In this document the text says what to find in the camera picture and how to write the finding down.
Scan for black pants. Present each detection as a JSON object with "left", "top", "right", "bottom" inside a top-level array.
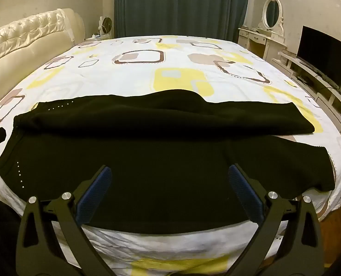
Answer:
[{"left": 0, "top": 90, "right": 336, "bottom": 235}]

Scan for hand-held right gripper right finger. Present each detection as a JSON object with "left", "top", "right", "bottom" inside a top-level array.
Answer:
[{"left": 228, "top": 163, "right": 326, "bottom": 276}]

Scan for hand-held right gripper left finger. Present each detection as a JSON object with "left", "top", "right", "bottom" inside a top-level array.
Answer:
[{"left": 15, "top": 164, "right": 113, "bottom": 276}]

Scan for white dressing table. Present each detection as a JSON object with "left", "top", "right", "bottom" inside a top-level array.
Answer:
[{"left": 238, "top": 26, "right": 287, "bottom": 61}]

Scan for white oval mirror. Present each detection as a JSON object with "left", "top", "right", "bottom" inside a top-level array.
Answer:
[{"left": 262, "top": 0, "right": 285, "bottom": 31}]

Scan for cream tufted headboard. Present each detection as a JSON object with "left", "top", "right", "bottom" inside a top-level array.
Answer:
[{"left": 0, "top": 8, "right": 86, "bottom": 115}]

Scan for black flat television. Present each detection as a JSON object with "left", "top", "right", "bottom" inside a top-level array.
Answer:
[{"left": 297, "top": 25, "right": 341, "bottom": 88}]

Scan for person's dark clothing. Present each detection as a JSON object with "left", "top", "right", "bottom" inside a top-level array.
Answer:
[{"left": 0, "top": 197, "right": 23, "bottom": 276}]

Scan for patterned bed sheet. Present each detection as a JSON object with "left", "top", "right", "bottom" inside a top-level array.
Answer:
[{"left": 0, "top": 34, "right": 341, "bottom": 276}]

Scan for dark grey curtain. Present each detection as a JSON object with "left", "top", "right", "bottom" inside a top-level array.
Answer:
[{"left": 113, "top": 0, "right": 257, "bottom": 42}]

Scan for small desk fan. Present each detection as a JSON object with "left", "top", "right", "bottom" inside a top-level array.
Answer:
[{"left": 97, "top": 16, "right": 113, "bottom": 39}]

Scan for white television stand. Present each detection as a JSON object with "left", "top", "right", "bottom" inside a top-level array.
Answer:
[{"left": 272, "top": 49, "right": 341, "bottom": 134}]

